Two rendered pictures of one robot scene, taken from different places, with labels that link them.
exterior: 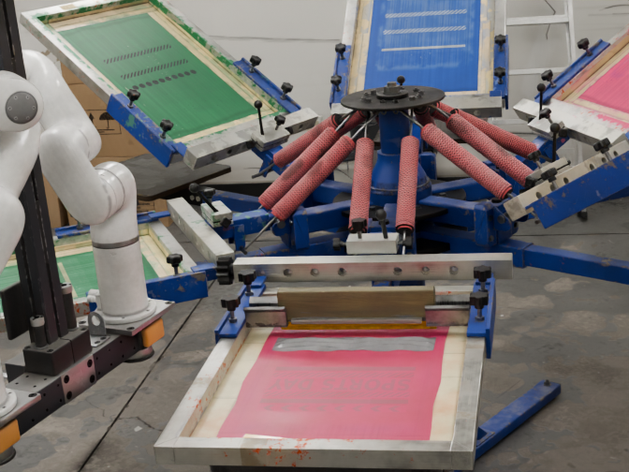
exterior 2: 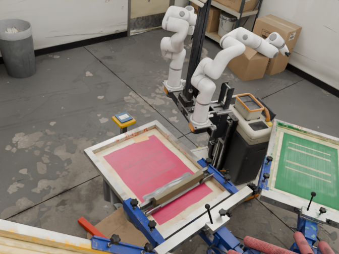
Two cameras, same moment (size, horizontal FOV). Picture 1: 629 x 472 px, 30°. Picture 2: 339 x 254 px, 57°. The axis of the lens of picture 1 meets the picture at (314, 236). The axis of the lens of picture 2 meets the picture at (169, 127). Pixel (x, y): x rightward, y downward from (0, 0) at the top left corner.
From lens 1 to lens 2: 3.25 m
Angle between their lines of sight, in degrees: 102
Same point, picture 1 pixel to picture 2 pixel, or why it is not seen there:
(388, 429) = (117, 156)
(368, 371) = (149, 176)
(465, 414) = (97, 161)
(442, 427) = (104, 163)
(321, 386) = (154, 164)
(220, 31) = not seen: outside the picture
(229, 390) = (174, 150)
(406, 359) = (145, 188)
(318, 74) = not seen: outside the picture
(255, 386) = (170, 155)
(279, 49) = not seen: outside the picture
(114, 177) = (199, 80)
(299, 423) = (142, 147)
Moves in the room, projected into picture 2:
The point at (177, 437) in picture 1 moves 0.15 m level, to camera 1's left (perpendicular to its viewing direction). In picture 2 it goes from (155, 123) to (168, 115)
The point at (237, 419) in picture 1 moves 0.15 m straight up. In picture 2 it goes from (158, 142) to (160, 126)
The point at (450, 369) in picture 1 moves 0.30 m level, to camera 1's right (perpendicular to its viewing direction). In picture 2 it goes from (126, 190) to (86, 223)
